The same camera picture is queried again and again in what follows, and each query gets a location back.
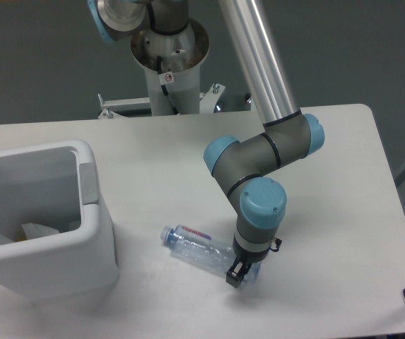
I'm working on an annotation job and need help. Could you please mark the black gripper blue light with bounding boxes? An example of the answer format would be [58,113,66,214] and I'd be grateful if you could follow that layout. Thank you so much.
[225,237,282,287]

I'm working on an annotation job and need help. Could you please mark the clear crushed plastic water bottle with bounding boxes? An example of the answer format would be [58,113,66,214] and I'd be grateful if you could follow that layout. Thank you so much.
[160,223,262,285]

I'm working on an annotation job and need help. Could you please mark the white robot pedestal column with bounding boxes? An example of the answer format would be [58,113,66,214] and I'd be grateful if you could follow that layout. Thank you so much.
[131,18,209,116]

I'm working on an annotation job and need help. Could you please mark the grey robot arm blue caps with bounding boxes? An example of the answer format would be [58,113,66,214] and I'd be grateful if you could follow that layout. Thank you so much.
[88,1,324,287]

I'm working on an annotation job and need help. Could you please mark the black cable on pedestal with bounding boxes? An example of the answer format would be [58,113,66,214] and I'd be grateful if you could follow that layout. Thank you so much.
[155,55,182,116]

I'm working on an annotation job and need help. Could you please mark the white plastic trash can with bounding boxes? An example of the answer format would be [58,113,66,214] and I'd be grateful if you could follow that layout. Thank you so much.
[0,139,119,300]

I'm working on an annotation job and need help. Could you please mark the white metal base frame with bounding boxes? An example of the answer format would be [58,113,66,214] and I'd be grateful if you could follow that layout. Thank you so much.
[97,83,256,119]

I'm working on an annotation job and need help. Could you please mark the yellow trash inside can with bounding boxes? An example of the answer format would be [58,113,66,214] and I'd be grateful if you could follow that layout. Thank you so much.
[14,227,27,242]

